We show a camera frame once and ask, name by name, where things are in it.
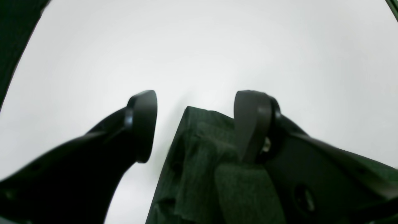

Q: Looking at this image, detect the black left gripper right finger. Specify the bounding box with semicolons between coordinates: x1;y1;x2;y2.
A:
234;90;398;224

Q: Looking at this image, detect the green long-sleeve shirt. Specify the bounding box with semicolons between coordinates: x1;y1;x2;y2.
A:
146;106;398;224

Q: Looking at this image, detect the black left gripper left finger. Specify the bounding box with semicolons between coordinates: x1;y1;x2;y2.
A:
0;90;158;224

